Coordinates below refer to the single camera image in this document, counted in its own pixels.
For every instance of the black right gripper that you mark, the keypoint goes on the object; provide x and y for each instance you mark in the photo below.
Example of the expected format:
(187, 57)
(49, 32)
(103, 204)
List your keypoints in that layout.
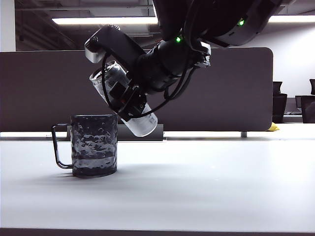
(152, 73)

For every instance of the silver printed metal can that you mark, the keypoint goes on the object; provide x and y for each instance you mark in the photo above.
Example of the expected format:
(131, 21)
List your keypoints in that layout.
(145, 123)

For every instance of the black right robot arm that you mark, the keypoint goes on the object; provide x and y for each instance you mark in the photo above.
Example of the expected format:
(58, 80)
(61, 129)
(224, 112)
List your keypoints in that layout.
(221, 19)

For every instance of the dark dimpled glass mug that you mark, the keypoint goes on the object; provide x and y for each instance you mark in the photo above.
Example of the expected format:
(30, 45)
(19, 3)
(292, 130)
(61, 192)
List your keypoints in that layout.
(94, 147)

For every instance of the long ceiling light strip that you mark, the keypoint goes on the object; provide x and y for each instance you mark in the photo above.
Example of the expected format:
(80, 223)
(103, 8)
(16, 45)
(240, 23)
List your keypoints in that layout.
(98, 20)

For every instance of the small yellow object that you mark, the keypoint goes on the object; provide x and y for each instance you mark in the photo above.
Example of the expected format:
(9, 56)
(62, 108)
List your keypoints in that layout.
(273, 127)

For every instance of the dark computer monitor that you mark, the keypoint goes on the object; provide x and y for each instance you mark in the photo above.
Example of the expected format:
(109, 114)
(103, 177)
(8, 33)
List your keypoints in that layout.
(298, 102)

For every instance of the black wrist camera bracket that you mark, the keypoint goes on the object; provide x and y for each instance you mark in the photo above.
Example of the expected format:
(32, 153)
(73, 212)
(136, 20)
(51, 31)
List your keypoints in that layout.
(120, 46)

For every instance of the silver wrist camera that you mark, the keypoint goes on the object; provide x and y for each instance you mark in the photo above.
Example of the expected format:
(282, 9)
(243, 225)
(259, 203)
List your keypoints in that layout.
(94, 52)

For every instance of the grey divider support bracket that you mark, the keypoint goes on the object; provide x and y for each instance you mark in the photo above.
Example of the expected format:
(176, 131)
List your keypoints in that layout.
(243, 134)

